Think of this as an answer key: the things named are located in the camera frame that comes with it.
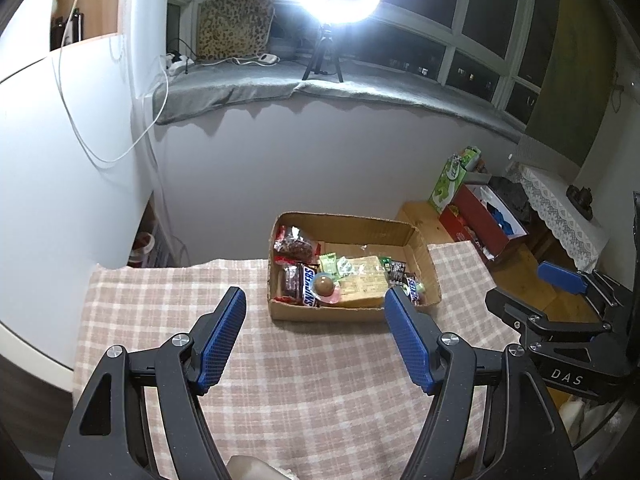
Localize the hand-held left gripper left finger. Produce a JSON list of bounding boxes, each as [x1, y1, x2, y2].
[[59, 286, 248, 480]]

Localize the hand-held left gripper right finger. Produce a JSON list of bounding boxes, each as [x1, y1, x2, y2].
[[384, 286, 573, 480]]

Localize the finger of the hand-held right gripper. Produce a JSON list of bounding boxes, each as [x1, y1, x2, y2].
[[484, 285, 613, 348], [537, 260, 633, 308]]

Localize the large beige cracker packet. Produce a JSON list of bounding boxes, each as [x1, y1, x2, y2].
[[330, 255, 391, 309]]

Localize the cardboard box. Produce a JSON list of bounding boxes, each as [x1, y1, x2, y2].
[[267, 211, 443, 323]]

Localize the red-edged clear date packet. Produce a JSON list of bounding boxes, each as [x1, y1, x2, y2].
[[272, 257, 307, 305], [274, 225, 321, 261]]

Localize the brown egg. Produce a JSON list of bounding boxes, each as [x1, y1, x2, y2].
[[310, 272, 346, 307]]

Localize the large brown chocolate bar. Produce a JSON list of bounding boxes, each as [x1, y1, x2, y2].
[[295, 264, 321, 308]]

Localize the white lace cloth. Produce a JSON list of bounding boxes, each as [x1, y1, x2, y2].
[[515, 164, 611, 273]]

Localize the white plastic bags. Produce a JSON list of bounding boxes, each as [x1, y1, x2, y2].
[[557, 385, 626, 451]]

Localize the dark figurine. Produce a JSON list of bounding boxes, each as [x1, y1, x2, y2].
[[566, 185, 595, 216]]

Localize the plaid tablecloth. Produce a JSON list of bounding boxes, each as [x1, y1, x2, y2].
[[72, 241, 506, 480]]

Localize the red box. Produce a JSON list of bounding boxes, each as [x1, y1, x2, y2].
[[440, 184, 528, 263]]

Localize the black bag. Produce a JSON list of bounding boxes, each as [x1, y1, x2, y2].
[[487, 175, 533, 226]]

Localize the red and white bucket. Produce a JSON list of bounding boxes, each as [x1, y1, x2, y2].
[[127, 232, 156, 268]]

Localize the green carton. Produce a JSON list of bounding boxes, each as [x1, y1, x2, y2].
[[428, 146, 482, 213]]

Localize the white cabinet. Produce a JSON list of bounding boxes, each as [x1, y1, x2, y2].
[[0, 0, 168, 366]]

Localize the dark curtain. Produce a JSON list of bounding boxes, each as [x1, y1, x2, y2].
[[517, 0, 640, 186]]

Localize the grey windowsill blanket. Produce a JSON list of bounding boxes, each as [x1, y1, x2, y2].
[[155, 57, 526, 143]]

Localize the black tripod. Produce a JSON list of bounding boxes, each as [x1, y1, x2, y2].
[[301, 24, 345, 83]]

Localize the leopard print cushion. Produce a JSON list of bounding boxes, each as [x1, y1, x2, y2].
[[196, 0, 276, 61]]

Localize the wooden shelf niche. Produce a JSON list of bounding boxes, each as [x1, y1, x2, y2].
[[50, 0, 123, 51]]

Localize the white cable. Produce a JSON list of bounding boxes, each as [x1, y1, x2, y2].
[[57, 0, 171, 163]]

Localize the window with white frame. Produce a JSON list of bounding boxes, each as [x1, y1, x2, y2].
[[167, 0, 561, 126]]

